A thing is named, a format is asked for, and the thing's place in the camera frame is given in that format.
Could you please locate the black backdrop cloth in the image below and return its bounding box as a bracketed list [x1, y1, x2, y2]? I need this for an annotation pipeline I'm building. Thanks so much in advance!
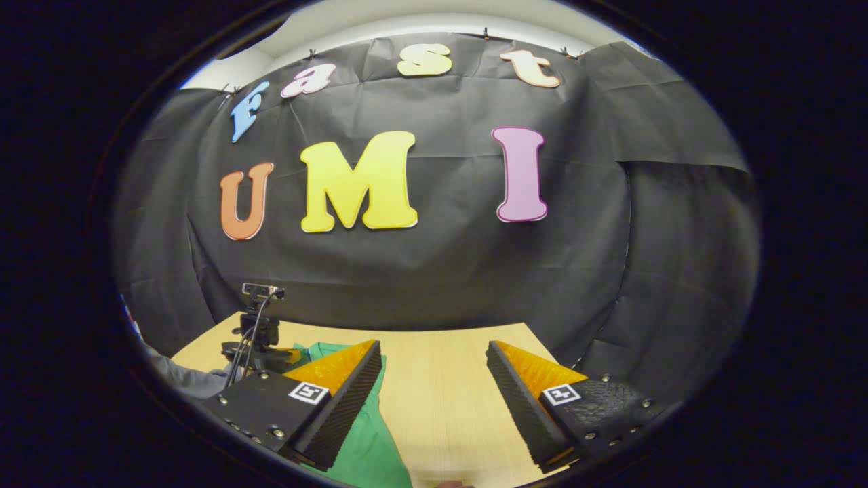
[112, 30, 762, 387]

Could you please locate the green T-shirt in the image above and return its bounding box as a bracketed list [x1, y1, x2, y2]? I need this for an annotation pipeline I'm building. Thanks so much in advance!
[292, 342, 414, 488]

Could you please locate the black cable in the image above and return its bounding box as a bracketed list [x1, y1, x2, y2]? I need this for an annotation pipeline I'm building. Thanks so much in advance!
[226, 291, 265, 390]

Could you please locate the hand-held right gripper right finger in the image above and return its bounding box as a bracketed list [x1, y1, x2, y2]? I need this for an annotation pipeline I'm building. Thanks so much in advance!
[486, 340, 669, 474]

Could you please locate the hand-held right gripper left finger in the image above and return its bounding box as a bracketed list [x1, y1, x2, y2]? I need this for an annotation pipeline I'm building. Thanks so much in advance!
[201, 339, 384, 472]

